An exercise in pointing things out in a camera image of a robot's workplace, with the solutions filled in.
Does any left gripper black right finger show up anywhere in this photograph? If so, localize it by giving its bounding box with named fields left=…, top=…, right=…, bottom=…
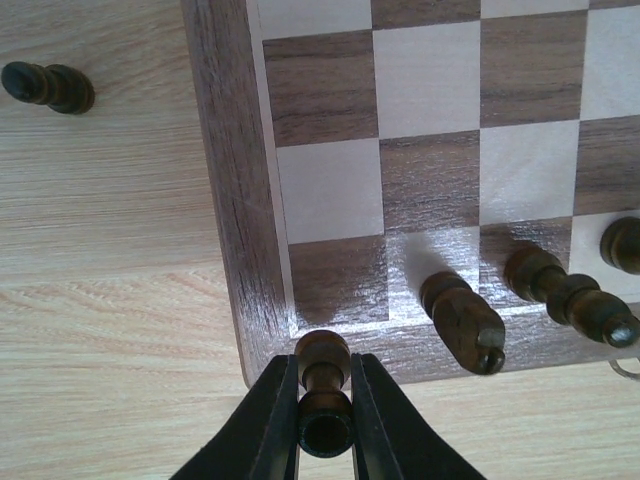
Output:
left=351, top=354, right=483, bottom=479

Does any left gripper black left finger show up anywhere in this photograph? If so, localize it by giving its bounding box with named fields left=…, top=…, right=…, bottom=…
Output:
left=173, top=355, right=299, bottom=480

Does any dark chess piece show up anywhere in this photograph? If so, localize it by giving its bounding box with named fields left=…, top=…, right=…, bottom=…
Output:
left=504, top=246, right=639, bottom=349
left=295, top=330, right=354, bottom=458
left=419, top=271, right=506, bottom=375
left=1, top=61, right=95, bottom=115
left=600, top=216, right=640, bottom=275

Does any wooden chess board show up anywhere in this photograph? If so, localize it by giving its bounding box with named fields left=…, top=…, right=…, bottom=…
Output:
left=182, top=1, right=639, bottom=383

